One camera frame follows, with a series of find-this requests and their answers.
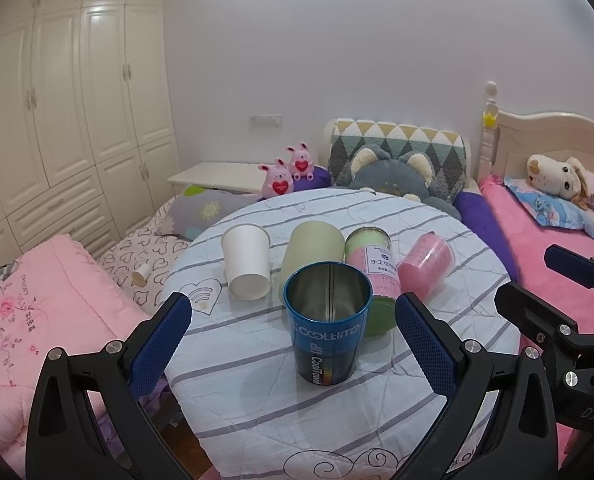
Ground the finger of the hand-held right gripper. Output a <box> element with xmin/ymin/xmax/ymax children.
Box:
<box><xmin>544</xmin><ymin>244</ymin><xmax>594</xmax><ymax>292</ymax></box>
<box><xmin>494</xmin><ymin>282</ymin><xmax>594</xmax><ymax>361</ymax></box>

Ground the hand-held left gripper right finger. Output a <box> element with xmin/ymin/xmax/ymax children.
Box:
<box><xmin>391</xmin><ymin>291</ymin><xmax>560</xmax><ymax>480</ymax></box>

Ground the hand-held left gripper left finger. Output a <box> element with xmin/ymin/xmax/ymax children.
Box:
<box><xmin>24</xmin><ymin>291</ymin><xmax>193</xmax><ymax>480</ymax></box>

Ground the blue metal cup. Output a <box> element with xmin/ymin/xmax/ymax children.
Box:
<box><xmin>283</xmin><ymin>261</ymin><xmax>374</xmax><ymax>387</ymax></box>

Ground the pink plastic cup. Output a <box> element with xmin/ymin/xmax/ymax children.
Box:
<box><xmin>396</xmin><ymin>231</ymin><xmax>456</xmax><ymax>301</ymax></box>

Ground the white paper cup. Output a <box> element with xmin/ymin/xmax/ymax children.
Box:
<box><xmin>220</xmin><ymin>223</ymin><xmax>272</xmax><ymax>302</ymax></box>

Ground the pale green cup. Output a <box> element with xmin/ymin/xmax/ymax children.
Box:
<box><xmin>281</xmin><ymin>222</ymin><xmax>347</xmax><ymax>307</ymax></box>

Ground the pink bedsheet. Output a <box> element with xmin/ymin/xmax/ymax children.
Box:
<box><xmin>478</xmin><ymin>174</ymin><xmax>594</xmax><ymax>461</ymax></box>

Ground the blue cartoon pillow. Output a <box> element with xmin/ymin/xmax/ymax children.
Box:
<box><xmin>504</xmin><ymin>175</ymin><xmax>594</xmax><ymax>247</ymax></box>

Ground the pink and green can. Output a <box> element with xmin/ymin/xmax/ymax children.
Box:
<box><xmin>344</xmin><ymin>227</ymin><xmax>403</xmax><ymax>337</ymax></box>

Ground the round table with striped cloth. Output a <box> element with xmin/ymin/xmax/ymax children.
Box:
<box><xmin>161</xmin><ymin>187</ymin><xmax>524</xmax><ymax>480</ymax></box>

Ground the cream plush dog toy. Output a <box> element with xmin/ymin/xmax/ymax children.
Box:
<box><xmin>526</xmin><ymin>153</ymin><xmax>592</xmax><ymax>211</ymax></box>

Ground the heart print bedsheet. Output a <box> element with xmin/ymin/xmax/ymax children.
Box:
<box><xmin>97</xmin><ymin>194</ymin><xmax>194</xmax><ymax>312</ymax></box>

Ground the pink floral quilt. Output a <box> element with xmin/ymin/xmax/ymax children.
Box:
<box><xmin>0</xmin><ymin>234</ymin><xmax>178</xmax><ymax>467</ymax></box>

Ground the cream bed headboard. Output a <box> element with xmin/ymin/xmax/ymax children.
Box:
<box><xmin>471</xmin><ymin>81</ymin><xmax>594</xmax><ymax>187</ymax></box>

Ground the grey sun print pillow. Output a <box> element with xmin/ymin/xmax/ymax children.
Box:
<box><xmin>169</xmin><ymin>184</ymin><xmax>268</xmax><ymax>242</ymax></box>

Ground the grey plush animal cushion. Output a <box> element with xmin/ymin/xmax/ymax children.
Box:
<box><xmin>348</xmin><ymin>144</ymin><xmax>464</xmax><ymax>220</ymax></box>

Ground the white nightstand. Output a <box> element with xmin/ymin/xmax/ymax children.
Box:
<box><xmin>167</xmin><ymin>161</ymin><xmax>274</xmax><ymax>197</ymax></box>

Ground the pink bunny toy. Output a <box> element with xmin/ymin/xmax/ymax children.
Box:
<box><xmin>285</xmin><ymin>141</ymin><xmax>316</xmax><ymax>181</ymax></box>
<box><xmin>258</xmin><ymin>158</ymin><xmax>294</xmax><ymax>199</ymax></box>

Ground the diamond pattern headboard cushion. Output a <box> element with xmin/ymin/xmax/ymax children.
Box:
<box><xmin>326</xmin><ymin>118</ymin><xmax>472</xmax><ymax>192</ymax></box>

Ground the cream wardrobe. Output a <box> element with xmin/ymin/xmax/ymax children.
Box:
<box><xmin>0</xmin><ymin>0</ymin><xmax>184</xmax><ymax>283</ymax></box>

